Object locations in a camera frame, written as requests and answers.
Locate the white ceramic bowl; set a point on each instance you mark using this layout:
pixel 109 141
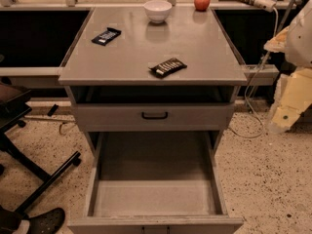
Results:
pixel 157 10

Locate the dark blue snack bar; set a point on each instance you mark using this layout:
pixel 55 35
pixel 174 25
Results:
pixel 106 36

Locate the closed top drawer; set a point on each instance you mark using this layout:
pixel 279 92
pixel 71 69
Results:
pixel 152 117

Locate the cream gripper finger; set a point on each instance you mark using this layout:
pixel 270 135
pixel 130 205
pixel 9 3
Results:
pixel 278 44
pixel 293 95

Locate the black perforated shoe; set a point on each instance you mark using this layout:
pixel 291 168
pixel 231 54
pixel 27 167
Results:
pixel 47 223

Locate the dark rxbar chocolate bar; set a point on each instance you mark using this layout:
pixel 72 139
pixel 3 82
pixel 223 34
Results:
pixel 167 67

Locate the red apple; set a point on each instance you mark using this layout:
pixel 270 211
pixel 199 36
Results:
pixel 202 5

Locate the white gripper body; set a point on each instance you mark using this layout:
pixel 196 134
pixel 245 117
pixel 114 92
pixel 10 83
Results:
pixel 299 39

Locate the grey drawer cabinet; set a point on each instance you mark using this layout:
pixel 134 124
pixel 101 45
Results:
pixel 118 73

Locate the grey side rail bracket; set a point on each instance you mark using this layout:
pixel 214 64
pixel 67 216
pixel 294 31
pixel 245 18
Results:
pixel 264 76

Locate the open middle drawer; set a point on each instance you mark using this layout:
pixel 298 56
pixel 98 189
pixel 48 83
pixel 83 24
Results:
pixel 155 183

